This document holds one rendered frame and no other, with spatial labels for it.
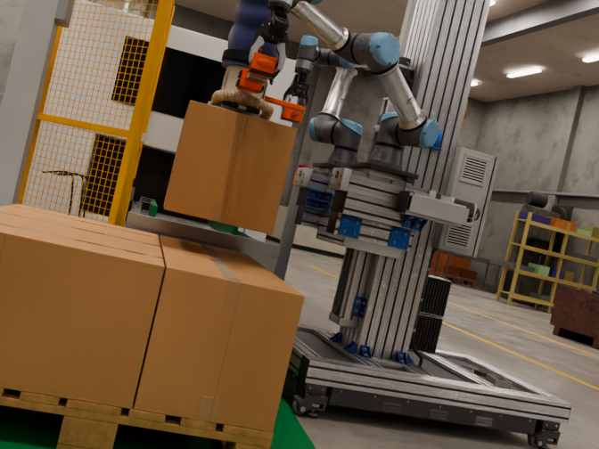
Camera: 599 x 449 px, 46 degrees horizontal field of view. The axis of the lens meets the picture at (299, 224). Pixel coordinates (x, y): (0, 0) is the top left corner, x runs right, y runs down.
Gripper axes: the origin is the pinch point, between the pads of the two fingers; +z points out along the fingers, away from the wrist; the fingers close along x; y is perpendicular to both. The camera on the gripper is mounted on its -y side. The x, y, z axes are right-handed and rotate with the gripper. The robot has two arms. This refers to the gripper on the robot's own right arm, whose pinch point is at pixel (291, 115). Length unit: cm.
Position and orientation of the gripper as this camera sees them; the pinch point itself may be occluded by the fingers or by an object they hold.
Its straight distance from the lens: 321.1
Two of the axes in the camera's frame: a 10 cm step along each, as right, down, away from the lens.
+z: -2.2, 9.7, 0.2
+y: 1.9, 0.7, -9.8
